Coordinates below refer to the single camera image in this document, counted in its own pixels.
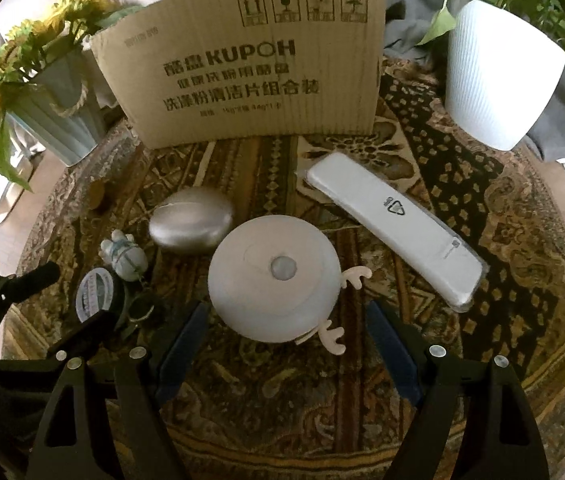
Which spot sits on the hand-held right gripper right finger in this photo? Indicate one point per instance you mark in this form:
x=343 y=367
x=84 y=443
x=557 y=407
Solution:
x=390 y=355

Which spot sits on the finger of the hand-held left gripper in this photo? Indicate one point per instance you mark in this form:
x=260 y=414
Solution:
x=100 y=332
x=37 y=277

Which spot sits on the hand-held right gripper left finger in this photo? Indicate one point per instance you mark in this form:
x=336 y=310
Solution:
x=178 y=360

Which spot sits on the white round lamp with antlers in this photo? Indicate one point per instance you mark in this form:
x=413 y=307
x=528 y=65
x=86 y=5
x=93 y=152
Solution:
x=275 y=280

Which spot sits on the small white blue figurine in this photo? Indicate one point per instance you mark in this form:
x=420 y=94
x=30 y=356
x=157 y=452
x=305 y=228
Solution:
x=125 y=256

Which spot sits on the small brown wooden piece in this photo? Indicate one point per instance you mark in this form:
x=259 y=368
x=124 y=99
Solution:
x=100 y=196

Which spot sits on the white remote in plastic bag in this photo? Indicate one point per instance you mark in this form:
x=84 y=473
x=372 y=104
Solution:
x=397 y=225

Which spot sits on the silver oval metal soap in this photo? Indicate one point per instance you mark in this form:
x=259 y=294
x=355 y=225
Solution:
x=191 y=224

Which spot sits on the pale blue ribbed flower pot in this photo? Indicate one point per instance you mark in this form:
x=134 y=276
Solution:
x=60 y=110

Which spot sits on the yellow sunflower bouquet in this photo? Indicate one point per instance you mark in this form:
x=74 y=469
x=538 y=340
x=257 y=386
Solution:
x=22 y=60

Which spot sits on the brown cardboard box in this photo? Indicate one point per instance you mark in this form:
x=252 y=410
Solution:
x=247 y=60

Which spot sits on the white ribbed plant pot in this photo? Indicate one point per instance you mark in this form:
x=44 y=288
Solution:
x=499 y=70

